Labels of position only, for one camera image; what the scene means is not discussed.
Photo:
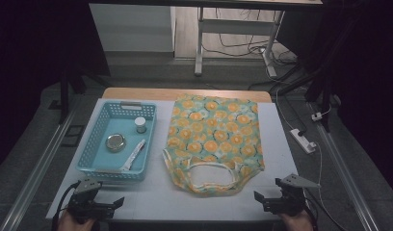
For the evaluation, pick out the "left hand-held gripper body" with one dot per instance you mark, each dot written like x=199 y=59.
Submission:
x=85 y=205

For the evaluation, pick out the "small white bottle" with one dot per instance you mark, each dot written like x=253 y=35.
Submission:
x=140 y=124

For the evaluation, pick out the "person's left hand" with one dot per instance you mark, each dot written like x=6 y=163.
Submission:
x=74 y=225

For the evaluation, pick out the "white desk frame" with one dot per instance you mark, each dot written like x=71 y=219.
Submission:
x=236 y=26

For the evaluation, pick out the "black metal stand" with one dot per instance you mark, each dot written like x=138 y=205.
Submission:
x=64 y=96
x=324 y=96

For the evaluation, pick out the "white power strip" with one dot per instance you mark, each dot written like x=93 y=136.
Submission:
x=302 y=140

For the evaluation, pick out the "person's right hand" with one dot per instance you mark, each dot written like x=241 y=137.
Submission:
x=297 y=222

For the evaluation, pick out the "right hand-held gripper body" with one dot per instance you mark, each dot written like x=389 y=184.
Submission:
x=291 y=199

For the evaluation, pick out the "aluminium rail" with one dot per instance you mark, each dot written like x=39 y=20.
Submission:
x=37 y=166
x=345 y=173

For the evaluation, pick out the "orange fruit print bag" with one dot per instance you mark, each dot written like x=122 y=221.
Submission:
x=214 y=141

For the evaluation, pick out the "white tube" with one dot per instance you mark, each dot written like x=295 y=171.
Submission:
x=133 y=155

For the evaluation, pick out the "round metal tin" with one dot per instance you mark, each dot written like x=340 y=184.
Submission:
x=115 y=142

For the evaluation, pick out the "white cabinet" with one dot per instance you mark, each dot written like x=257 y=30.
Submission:
x=132 y=27

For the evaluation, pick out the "small white adapter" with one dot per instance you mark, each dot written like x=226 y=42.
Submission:
x=317 y=116

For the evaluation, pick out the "light blue plastic basket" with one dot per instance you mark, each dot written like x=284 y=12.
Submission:
x=117 y=141

